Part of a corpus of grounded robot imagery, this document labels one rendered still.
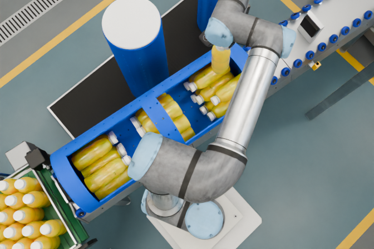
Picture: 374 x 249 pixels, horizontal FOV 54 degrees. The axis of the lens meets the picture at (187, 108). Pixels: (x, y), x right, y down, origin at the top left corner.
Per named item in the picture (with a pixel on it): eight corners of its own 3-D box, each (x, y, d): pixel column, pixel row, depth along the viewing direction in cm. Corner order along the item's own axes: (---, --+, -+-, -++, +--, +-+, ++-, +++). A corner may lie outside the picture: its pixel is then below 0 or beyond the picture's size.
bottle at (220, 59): (213, 76, 142) (213, 55, 125) (209, 60, 144) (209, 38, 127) (230, 72, 142) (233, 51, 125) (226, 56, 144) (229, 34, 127)
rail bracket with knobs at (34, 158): (55, 166, 168) (47, 164, 158) (42, 175, 167) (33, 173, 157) (45, 149, 170) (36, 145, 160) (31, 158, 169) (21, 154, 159)
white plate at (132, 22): (172, 15, 173) (172, 16, 174) (126, -15, 177) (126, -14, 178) (136, 59, 167) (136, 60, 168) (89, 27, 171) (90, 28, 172)
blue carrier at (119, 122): (259, 103, 170) (270, 79, 143) (97, 214, 157) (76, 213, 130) (222, 57, 178) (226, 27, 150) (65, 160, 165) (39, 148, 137)
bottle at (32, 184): (31, 178, 167) (13, 175, 149) (46, 179, 167) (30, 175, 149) (29, 194, 165) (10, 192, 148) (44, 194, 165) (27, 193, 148)
